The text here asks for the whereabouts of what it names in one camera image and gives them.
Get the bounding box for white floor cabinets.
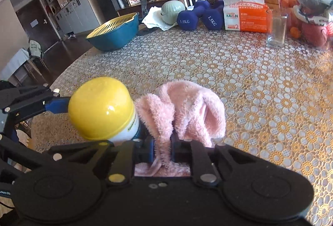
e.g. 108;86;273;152
54;0;94;37

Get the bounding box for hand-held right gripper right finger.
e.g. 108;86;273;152
170;140;261;188

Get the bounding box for yellow plastic colander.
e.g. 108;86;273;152
86;12;139;40

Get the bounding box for clear drinking glass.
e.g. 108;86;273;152
266;14;288;48

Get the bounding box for chair with draped cloth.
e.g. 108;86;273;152
28;39;50;71

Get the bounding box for table with pale cloth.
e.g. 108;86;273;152
0;48;31;86

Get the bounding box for blue dumbbell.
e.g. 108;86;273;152
202;0;225;30
176;0;211;31

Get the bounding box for black stand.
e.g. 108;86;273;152
136;0;159;36

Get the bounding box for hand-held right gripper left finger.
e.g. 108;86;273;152
49;137;157;187

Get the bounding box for blue plastic basin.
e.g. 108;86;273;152
87;16;140;52

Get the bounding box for white cloth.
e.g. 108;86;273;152
142;6;178;32

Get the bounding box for pink fluffy towel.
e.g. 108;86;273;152
134;80;226;178

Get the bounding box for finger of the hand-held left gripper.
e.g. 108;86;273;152
3;135;56;173
0;84;71;125

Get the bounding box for yellow capped white bottle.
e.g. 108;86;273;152
68;77;142;142

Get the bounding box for orange white tissue pack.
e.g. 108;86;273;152
217;0;273;33

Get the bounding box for white slatted rack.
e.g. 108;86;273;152
183;0;206;10

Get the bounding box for pale green ceramic bowl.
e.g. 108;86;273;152
160;0;186;25

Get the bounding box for dark wooden door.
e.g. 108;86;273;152
15;0;62;53

